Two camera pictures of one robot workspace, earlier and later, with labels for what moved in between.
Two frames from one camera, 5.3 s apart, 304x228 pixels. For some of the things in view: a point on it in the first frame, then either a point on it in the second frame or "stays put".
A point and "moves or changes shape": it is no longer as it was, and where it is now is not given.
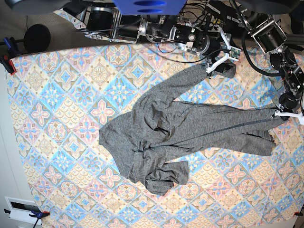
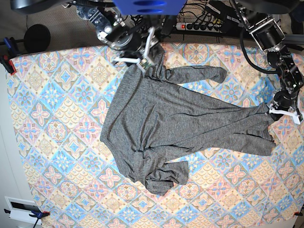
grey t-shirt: x=146 y=144 moves or changes shape
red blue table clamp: x=11 y=50 stays put
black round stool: x=37 y=38 stays put
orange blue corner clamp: x=37 y=214 stays put
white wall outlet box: x=21 y=209 stays put
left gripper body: x=225 y=66 -> x=137 y=49
